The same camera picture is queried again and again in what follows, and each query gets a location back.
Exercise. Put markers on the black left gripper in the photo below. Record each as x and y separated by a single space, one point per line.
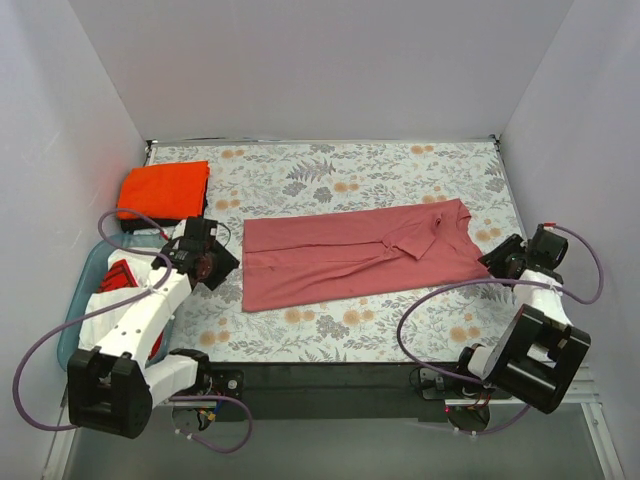
220 267

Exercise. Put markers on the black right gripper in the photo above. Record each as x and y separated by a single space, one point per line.
498 260

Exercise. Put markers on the pink t-shirt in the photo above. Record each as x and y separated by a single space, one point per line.
295 261

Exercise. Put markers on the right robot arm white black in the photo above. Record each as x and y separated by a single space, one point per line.
540 352

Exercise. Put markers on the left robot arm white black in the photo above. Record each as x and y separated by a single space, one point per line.
122 368

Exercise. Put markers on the folded orange t-shirt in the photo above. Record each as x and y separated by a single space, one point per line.
200 168

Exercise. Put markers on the white t-shirt red print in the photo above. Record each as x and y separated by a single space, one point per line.
128 313

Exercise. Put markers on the floral tablecloth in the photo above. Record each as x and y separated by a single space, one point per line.
280 180

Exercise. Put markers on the folded black t-shirt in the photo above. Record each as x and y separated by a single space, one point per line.
150 225

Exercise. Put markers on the teal plastic basket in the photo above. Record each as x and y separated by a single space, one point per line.
94 270

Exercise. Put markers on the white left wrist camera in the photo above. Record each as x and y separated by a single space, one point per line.
176 231

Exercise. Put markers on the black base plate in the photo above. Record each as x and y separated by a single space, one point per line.
334 391

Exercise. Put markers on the aluminium frame rail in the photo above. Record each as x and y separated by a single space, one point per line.
499 443

